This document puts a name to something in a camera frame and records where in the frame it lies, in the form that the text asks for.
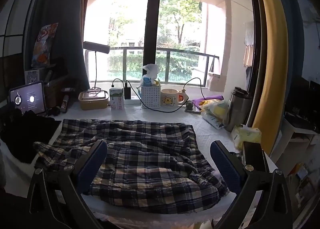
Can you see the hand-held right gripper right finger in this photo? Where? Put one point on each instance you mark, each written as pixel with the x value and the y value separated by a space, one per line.
pixel 225 166

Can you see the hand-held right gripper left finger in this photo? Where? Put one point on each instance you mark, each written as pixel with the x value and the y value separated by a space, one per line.
pixel 92 164

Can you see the plaid flannel shirt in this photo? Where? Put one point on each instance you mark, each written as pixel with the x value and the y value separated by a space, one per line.
pixel 150 159

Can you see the white textured bed cover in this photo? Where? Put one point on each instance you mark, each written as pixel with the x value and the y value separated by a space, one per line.
pixel 212 139

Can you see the black phone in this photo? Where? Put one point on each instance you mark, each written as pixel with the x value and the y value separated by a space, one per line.
pixel 253 154

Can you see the yellow tissue pack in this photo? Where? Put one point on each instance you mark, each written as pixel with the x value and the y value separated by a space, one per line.
pixel 246 135

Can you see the yellow plastic bag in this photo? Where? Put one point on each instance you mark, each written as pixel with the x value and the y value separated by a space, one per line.
pixel 216 111

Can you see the steel thermos tumbler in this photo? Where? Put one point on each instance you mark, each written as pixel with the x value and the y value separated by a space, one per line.
pixel 236 111

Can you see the yellow lunch box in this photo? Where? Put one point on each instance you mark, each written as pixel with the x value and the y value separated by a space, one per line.
pixel 93 103

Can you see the small dark bottle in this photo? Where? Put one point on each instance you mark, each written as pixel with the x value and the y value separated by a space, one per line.
pixel 65 104

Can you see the white green milk carton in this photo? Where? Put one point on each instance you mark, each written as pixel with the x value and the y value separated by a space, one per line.
pixel 117 101

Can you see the white shelf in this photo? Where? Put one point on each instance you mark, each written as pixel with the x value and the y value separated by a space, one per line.
pixel 287 139

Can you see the purple cloth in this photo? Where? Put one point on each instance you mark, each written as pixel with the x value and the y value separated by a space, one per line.
pixel 212 98

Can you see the small figurine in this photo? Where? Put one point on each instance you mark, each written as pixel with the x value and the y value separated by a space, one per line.
pixel 189 106

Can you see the black cloth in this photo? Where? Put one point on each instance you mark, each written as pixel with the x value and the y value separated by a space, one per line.
pixel 22 131

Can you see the black power adapter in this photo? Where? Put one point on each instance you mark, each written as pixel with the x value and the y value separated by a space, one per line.
pixel 127 93

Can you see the brown box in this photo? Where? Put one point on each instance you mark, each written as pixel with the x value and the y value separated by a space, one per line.
pixel 52 94

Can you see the cardboard box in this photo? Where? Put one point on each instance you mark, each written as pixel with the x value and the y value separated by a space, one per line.
pixel 216 83

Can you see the bear print mug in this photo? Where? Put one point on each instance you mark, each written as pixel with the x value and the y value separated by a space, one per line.
pixel 170 98

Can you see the white plastic basket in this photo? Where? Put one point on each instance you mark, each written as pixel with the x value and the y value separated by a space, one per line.
pixel 151 96

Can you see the hanging dark trousers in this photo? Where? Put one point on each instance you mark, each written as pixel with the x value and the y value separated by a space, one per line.
pixel 248 78

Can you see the tablet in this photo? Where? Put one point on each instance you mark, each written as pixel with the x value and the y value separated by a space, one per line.
pixel 27 98

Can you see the black monitor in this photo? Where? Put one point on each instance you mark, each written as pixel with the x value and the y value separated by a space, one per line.
pixel 302 104

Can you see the blue packet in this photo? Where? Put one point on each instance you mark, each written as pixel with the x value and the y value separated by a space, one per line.
pixel 147 81

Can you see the white bear print box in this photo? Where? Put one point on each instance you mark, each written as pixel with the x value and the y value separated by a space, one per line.
pixel 32 77

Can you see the white plastic bag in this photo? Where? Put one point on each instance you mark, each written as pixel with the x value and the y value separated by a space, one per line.
pixel 151 70

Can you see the hanging beige garment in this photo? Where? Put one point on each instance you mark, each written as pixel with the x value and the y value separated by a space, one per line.
pixel 248 55

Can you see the balcony railing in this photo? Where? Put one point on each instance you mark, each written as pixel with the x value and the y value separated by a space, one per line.
pixel 169 66

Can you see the desk lamp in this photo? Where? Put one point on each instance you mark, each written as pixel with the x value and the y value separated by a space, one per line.
pixel 96 46

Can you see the yellow curtain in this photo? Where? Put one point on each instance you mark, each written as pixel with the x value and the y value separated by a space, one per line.
pixel 272 56

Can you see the colourful snack bag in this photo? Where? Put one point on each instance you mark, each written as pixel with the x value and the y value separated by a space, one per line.
pixel 43 44

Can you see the hanging grey garment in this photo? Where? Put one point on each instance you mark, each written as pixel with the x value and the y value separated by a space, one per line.
pixel 249 33

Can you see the dark window frame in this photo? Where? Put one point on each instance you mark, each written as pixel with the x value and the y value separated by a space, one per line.
pixel 152 19

